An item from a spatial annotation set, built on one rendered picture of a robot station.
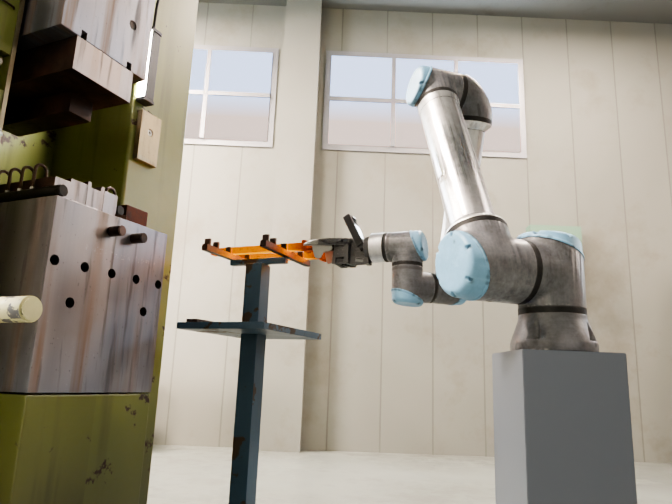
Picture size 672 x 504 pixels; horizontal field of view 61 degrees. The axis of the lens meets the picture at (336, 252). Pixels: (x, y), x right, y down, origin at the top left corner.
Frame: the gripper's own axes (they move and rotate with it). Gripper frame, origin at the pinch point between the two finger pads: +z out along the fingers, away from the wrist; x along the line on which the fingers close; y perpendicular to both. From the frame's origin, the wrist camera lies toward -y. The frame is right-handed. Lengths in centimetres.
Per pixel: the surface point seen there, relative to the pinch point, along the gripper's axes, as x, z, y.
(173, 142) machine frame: -11, 51, -38
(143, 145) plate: -27, 49, -30
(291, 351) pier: 222, 124, 23
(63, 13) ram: -71, 38, -46
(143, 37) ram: -44, 37, -55
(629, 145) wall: 352, -122, -162
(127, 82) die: -48, 37, -39
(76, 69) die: -65, 37, -33
